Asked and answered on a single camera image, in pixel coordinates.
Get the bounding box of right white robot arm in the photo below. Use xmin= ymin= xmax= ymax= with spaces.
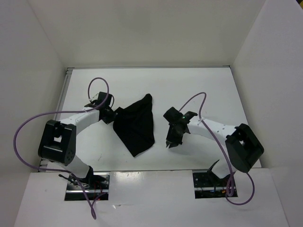
xmin=163 ymin=107 xmax=264 ymax=186

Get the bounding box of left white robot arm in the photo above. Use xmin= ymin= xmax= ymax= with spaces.
xmin=38 ymin=104 xmax=117 ymax=189

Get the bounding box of black skirt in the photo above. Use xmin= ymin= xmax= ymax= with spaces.
xmin=113 ymin=94 xmax=155 ymax=157

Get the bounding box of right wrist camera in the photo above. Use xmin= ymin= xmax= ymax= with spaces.
xmin=163 ymin=107 xmax=184 ymax=125

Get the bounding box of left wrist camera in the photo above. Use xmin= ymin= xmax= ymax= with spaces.
xmin=95 ymin=92 xmax=115 ymax=107

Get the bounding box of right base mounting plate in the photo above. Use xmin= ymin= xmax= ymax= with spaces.
xmin=192 ymin=170 xmax=230 ymax=199

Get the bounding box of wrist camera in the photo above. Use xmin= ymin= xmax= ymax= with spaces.
xmin=163 ymin=107 xmax=184 ymax=125
xmin=95 ymin=92 xmax=115 ymax=107

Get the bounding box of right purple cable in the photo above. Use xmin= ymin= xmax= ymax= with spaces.
xmin=178 ymin=92 xmax=255 ymax=204

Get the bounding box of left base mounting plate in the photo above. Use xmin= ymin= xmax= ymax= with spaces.
xmin=61 ymin=172 xmax=110 ymax=201

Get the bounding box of base mounting plate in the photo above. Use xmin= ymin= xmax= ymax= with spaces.
xmin=192 ymin=170 xmax=230 ymax=199
xmin=61 ymin=172 xmax=110 ymax=201

